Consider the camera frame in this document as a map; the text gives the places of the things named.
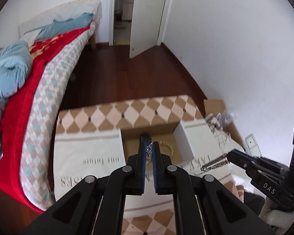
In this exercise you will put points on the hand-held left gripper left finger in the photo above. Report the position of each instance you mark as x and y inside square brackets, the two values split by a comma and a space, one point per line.
[144, 173]

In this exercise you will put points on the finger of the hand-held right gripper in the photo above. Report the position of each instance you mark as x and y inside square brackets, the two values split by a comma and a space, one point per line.
[264, 164]
[237, 159]

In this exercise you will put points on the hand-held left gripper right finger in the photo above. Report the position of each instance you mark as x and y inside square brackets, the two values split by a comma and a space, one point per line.
[155, 173]

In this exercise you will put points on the silver blue stone pendant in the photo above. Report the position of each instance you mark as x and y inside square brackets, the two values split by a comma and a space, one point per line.
[149, 149]

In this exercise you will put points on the white printed cardboard box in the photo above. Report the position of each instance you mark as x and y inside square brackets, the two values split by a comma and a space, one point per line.
[88, 161]

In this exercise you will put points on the person's right hand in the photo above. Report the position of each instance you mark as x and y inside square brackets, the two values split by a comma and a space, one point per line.
[276, 217]

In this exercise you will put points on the dark cloth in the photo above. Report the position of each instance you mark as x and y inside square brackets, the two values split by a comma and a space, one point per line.
[256, 202]

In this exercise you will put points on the clear plastic bag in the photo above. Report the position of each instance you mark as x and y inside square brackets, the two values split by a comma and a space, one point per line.
[226, 118]

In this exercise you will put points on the brown cardboard box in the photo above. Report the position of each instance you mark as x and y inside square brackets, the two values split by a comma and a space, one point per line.
[216, 107]

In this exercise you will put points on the diamond patterned tablecloth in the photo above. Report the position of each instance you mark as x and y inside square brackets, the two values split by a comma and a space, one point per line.
[127, 112]

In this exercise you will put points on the bed with checkered sheet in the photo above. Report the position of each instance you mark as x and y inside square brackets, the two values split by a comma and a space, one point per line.
[56, 78]

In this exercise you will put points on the red blanket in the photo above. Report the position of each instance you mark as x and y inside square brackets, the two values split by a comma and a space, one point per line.
[22, 107]

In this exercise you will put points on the white door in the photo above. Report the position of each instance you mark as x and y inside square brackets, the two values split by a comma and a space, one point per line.
[147, 22]

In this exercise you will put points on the blue cloth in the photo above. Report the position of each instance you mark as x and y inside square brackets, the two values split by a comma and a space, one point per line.
[63, 25]

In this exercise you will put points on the light blue duvet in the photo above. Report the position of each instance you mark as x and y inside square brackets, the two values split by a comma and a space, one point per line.
[9, 68]

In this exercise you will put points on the white wall socket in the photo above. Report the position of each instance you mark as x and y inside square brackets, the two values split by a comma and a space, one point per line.
[252, 144]

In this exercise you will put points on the white door frame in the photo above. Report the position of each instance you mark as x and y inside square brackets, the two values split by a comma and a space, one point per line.
[166, 12]

